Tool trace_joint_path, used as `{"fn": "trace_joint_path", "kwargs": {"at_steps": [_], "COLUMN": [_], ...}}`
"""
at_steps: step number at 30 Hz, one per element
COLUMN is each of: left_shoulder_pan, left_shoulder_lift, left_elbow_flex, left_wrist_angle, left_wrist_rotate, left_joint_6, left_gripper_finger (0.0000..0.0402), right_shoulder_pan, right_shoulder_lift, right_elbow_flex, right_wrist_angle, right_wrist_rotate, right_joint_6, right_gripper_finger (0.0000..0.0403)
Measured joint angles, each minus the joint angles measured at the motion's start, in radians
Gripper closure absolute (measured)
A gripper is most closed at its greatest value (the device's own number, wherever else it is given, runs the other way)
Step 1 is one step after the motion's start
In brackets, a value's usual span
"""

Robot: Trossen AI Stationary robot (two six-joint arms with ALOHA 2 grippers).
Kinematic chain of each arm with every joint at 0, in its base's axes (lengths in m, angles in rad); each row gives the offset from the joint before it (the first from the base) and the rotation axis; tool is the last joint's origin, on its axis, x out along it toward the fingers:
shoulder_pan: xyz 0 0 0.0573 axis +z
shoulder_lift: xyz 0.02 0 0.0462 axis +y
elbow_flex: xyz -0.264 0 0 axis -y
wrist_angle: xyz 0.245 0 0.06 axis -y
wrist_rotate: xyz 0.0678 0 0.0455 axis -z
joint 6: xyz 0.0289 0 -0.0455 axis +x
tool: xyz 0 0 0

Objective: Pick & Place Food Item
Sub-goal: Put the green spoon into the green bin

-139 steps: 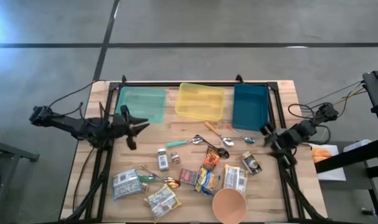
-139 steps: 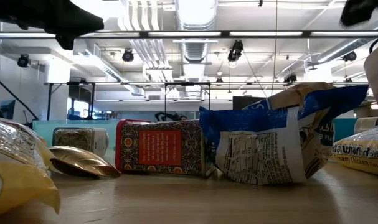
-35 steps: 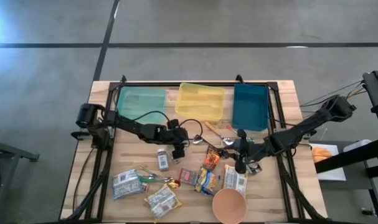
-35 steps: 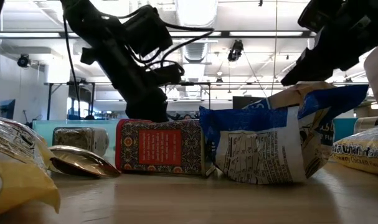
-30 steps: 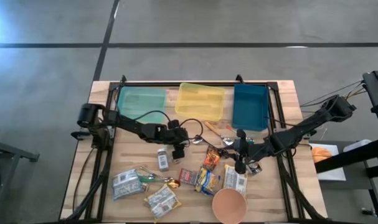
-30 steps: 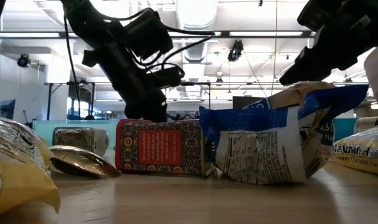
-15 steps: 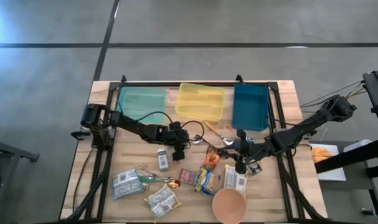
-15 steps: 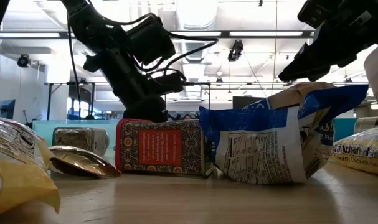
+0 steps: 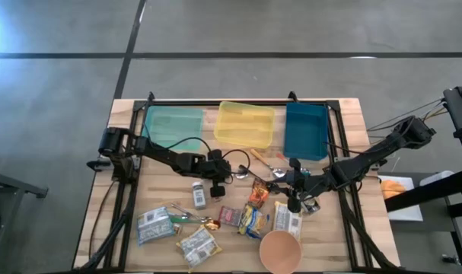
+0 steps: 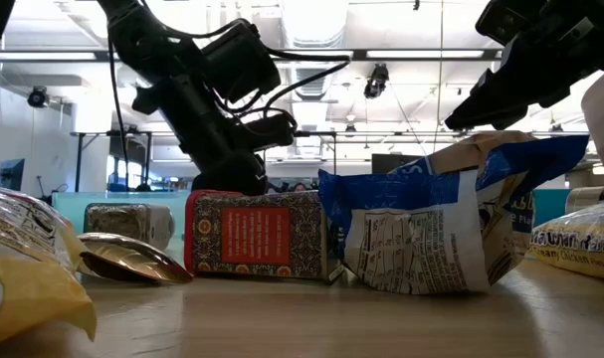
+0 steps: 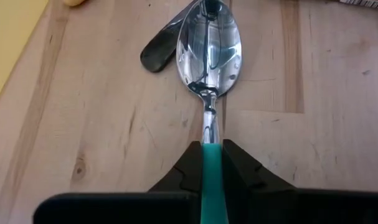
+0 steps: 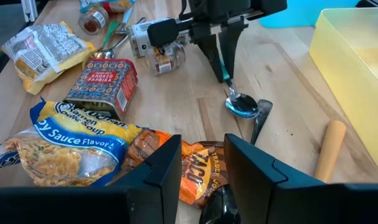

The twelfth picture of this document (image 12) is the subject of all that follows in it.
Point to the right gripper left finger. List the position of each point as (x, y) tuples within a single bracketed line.
[(145, 199)]

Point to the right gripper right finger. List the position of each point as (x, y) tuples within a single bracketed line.
[(269, 199)]

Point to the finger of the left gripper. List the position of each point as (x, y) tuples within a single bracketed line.
[(212, 56), (232, 46)]

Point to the small glass spice jar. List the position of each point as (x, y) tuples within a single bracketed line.
[(93, 20), (167, 60)]

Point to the orange taco seasoning packet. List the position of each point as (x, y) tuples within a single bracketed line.
[(195, 174)]

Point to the blue yellow ramen packet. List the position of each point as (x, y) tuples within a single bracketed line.
[(67, 140)]

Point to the smoked paprika tin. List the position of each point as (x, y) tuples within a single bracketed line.
[(101, 84)]

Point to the blue plastic bin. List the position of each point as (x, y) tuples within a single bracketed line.
[(300, 14)]

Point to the plain silver spoon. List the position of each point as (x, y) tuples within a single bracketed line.
[(120, 42)]

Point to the light-blue ramen packet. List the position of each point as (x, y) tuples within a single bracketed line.
[(114, 4)]

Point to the yellow translucent plastic bin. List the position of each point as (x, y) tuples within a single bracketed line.
[(363, 93)]

